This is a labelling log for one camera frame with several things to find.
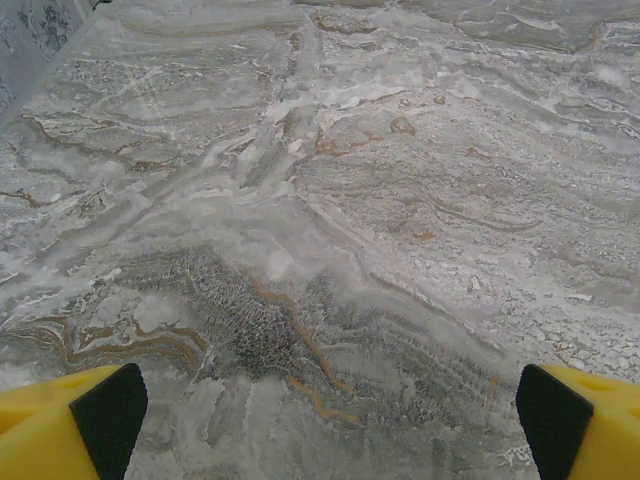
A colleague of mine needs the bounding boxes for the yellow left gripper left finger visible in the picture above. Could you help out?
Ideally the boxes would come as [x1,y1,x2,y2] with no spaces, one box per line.
[0,362,150,480]

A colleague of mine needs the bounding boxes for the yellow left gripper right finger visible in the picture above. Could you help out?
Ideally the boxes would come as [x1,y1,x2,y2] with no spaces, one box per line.
[515,363,640,480]

